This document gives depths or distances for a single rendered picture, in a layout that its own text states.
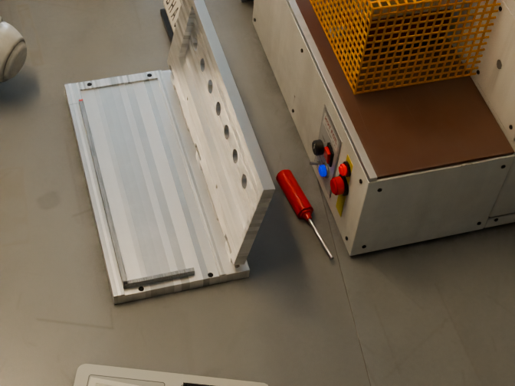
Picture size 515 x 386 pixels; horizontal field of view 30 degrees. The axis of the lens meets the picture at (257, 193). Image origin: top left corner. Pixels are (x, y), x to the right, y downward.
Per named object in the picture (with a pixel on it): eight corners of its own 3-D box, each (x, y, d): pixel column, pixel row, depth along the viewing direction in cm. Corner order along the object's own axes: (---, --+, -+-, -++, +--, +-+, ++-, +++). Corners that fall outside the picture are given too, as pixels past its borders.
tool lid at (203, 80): (186, -18, 155) (197, -18, 156) (165, 67, 169) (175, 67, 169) (263, 189, 130) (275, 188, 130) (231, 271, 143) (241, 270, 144)
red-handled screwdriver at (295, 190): (273, 181, 158) (275, 170, 156) (289, 176, 159) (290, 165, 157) (323, 266, 148) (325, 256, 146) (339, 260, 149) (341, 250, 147)
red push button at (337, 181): (327, 184, 147) (330, 171, 144) (339, 182, 147) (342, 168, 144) (334, 202, 145) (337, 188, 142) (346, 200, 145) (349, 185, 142)
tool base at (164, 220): (65, 93, 167) (63, 79, 164) (182, 76, 172) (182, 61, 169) (113, 305, 141) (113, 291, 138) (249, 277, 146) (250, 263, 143)
